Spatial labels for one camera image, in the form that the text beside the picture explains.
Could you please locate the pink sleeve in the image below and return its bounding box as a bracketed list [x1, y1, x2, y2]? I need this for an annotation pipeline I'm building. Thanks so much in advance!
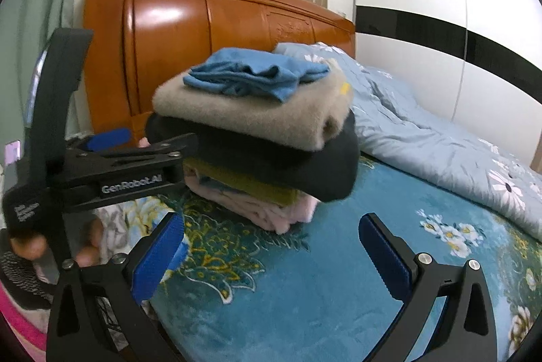
[0, 249, 54, 354]

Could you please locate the folded pink garment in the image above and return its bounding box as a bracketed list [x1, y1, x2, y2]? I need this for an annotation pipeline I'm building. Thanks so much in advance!
[184, 166, 319, 235]

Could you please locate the person's left hand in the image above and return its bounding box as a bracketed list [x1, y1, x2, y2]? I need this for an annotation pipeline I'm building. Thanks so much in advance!
[9, 213, 104, 268]

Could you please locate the white black-striped wardrobe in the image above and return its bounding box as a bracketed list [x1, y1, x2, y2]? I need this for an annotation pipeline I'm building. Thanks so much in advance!
[355, 0, 541, 168]

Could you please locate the beige folded fleece garment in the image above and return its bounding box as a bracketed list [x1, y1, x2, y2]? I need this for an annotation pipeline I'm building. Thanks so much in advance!
[152, 59, 354, 152]

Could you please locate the teal floral bed blanket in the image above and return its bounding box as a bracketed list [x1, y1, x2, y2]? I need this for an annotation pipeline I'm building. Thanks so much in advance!
[96, 151, 542, 362]

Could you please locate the black folded garment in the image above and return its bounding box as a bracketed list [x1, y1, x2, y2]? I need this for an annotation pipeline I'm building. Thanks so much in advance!
[145, 113, 359, 203]

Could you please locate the orange wooden headboard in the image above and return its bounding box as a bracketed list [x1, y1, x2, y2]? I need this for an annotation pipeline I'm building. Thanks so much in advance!
[83, 0, 356, 146]

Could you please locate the grey-blue daisy quilt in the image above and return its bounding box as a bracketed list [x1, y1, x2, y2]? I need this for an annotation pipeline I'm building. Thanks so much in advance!
[275, 42, 541, 239]

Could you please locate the blue fleece sweater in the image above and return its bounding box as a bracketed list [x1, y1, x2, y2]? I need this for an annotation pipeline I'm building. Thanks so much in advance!
[183, 47, 331, 103]

